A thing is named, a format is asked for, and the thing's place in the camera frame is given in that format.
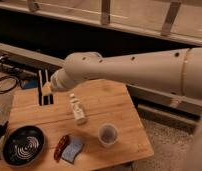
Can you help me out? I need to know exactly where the blue object on floor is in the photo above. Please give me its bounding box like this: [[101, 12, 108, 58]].
[[23, 80, 38, 89]]

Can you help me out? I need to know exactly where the blue sponge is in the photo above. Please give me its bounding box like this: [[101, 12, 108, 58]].
[[62, 137, 84, 164]]

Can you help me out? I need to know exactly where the black cable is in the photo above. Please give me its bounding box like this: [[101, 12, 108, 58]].
[[0, 54, 25, 95]]

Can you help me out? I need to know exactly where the small white bottle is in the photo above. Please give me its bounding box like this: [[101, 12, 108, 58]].
[[70, 93, 87, 125]]

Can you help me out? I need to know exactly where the brown red eraser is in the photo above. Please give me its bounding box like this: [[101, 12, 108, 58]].
[[54, 135, 69, 162]]

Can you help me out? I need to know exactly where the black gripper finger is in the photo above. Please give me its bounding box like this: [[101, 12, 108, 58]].
[[44, 69, 55, 105], [38, 70, 44, 106]]

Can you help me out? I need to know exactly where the black patterned plate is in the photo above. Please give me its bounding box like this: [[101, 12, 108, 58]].
[[3, 125, 45, 167]]

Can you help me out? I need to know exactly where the translucent ceramic cup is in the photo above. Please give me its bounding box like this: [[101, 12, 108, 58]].
[[97, 123, 118, 148]]

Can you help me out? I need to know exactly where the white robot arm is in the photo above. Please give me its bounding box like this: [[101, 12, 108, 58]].
[[41, 47, 202, 101]]

